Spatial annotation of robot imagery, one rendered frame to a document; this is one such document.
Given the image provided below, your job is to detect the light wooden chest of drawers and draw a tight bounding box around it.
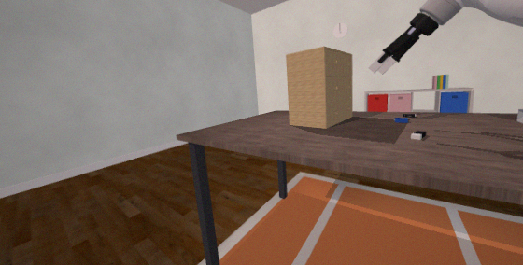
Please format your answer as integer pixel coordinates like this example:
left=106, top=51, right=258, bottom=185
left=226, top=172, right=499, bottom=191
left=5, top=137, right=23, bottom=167
left=286, top=47, right=352, bottom=129

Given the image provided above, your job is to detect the light brown wooden drawer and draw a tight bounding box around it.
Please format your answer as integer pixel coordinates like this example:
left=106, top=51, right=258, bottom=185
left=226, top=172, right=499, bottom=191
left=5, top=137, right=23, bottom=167
left=341, top=53, right=352, bottom=76
left=326, top=77, right=341, bottom=101
left=325, top=49, right=340, bottom=75
left=341, top=77, right=352, bottom=98
left=326, top=101, right=341, bottom=127
left=341, top=98, right=352, bottom=120

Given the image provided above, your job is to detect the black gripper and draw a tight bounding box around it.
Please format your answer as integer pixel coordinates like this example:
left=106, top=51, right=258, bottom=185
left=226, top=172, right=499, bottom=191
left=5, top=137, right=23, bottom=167
left=368, top=13, right=439, bottom=75

